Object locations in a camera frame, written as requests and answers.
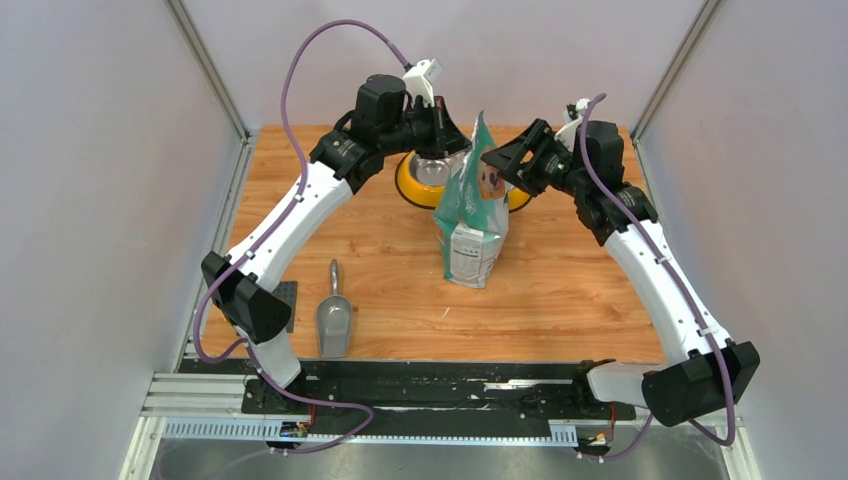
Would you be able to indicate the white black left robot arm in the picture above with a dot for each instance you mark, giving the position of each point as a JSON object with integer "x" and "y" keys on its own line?
{"x": 392, "y": 115}

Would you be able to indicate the dark grey building plate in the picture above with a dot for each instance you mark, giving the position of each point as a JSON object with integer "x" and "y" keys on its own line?
{"x": 286, "y": 293}

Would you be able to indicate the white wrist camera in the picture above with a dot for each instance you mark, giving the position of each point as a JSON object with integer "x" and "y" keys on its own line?
{"x": 419, "y": 80}
{"x": 572, "y": 115}

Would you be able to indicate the green pet food bag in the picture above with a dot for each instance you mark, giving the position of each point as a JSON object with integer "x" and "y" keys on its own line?
{"x": 473, "y": 214}

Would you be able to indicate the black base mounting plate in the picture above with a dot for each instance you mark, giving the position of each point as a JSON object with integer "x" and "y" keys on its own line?
{"x": 430, "y": 398}

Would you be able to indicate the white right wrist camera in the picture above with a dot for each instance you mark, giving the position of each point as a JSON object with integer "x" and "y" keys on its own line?
{"x": 572, "y": 115}

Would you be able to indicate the aluminium frame post right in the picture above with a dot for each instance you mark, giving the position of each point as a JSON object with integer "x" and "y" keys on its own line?
{"x": 692, "y": 37}

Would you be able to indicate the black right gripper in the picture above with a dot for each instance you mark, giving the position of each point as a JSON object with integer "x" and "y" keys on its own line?
{"x": 537, "y": 139}

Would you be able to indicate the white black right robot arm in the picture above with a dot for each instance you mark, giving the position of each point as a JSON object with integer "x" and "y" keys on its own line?
{"x": 704, "y": 369}

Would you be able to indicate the yellow double pet bowl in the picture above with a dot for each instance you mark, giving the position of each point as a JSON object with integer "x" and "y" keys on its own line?
{"x": 421, "y": 182}

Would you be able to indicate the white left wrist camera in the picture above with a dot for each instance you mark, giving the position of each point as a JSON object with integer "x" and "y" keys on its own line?
{"x": 419, "y": 80}

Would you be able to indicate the aluminium frame post left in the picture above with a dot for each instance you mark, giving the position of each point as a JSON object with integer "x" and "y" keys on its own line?
{"x": 195, "y": 43}

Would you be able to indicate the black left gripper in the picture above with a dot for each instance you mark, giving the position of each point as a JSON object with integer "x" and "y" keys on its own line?
{"x": 447, "y": 137}

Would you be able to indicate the grey metal scoop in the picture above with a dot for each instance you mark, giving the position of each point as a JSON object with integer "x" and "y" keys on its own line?
{"x": 334, "y": 319}

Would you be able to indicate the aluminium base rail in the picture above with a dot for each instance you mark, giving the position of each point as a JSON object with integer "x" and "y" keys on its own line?
{"x": 199, "y": 397}

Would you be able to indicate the aluminium frame post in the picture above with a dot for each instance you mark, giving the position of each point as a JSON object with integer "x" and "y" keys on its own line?
{"x": 692, "y": 37}
{"x": 195, "y": 43}

